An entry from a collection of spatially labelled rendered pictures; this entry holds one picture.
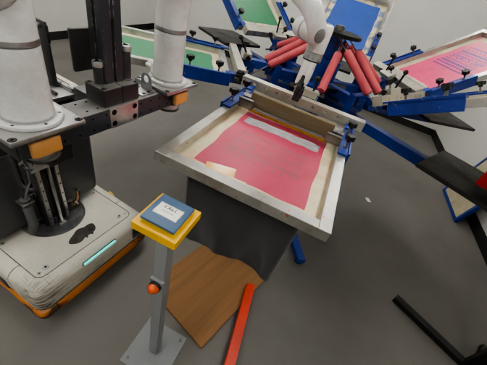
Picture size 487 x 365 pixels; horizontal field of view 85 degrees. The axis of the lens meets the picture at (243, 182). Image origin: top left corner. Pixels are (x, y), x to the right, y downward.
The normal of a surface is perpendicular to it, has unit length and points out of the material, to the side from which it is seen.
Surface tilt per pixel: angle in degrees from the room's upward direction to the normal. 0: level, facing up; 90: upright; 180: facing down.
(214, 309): 0
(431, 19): 90
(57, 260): 0
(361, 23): 32
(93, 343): 0
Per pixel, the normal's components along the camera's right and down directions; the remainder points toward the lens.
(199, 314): 0.24, -0.75
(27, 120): 0.47, 0.65
